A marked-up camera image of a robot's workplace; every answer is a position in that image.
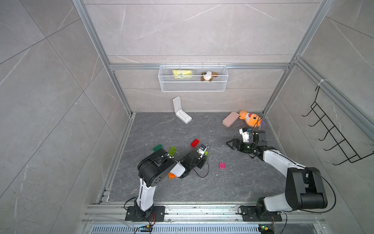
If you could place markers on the dark green lego brick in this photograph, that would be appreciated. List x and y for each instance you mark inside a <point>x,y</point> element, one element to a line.
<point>157,147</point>

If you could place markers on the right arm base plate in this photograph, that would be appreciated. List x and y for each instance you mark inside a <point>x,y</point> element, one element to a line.
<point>260,215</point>

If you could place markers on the orange lego brick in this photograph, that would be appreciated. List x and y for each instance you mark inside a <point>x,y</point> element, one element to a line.
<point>170,175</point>

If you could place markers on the aluminium front rail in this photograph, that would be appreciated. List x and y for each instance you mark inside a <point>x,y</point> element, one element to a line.
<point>187,213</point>

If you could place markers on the pink rectangular case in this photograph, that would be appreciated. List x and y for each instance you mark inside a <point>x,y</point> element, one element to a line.
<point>230,119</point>

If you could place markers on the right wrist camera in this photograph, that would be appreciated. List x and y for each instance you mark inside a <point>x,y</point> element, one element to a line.
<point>246,134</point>

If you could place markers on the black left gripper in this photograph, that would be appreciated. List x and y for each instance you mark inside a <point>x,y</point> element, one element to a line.
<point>202,162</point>

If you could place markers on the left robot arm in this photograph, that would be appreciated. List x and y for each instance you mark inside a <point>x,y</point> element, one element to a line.
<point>153,169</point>

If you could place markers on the orange plush fish toy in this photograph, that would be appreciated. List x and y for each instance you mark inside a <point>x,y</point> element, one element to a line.
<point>252,120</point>

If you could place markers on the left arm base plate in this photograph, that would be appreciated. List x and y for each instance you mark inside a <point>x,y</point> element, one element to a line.
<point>153,214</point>

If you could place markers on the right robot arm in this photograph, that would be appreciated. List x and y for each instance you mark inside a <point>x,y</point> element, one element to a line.
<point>304,188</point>

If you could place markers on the lime green long lego brick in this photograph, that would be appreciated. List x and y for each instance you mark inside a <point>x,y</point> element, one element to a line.
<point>172,151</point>

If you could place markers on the yellow packet in basket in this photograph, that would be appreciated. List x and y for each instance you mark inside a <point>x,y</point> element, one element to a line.
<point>182,74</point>

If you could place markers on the white open flip box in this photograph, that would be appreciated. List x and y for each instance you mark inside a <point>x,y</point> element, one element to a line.
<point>182,115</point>

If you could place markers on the brown white plush toy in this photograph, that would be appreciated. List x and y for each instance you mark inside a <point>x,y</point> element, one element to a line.
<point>208,76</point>

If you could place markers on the black wire hook rack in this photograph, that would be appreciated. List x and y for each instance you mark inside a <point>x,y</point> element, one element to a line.
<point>334,133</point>

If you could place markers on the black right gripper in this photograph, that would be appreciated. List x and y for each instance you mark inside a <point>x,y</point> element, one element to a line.
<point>235,142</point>

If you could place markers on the white wire mesh basket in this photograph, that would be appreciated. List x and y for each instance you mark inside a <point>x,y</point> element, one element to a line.
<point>169,84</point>

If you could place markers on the red lego brick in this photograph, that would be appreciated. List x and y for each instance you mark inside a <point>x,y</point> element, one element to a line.
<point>195,143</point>

